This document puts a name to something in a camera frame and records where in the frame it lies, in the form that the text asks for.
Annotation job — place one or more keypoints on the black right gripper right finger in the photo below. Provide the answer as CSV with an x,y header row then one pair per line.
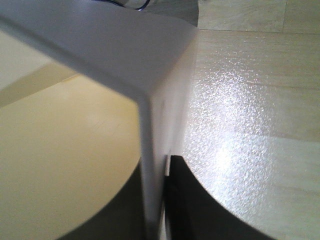
x,y
191,213

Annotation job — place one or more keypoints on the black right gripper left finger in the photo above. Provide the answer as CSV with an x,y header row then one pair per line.
x,y
121,219

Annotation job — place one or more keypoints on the white trash bin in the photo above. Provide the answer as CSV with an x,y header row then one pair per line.
x,y
88,90

